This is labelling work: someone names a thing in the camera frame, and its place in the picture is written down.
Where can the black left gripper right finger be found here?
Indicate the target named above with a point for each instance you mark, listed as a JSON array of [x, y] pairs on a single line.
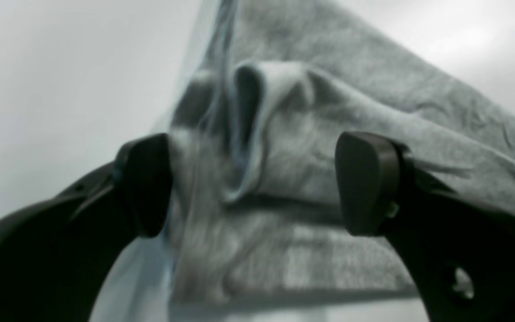
[[459, 252]]

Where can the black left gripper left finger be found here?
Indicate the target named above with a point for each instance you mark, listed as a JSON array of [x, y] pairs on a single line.
[[55, 255]]

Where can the grey T-shirt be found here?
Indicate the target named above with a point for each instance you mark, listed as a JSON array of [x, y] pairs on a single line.
[[255, 206]]

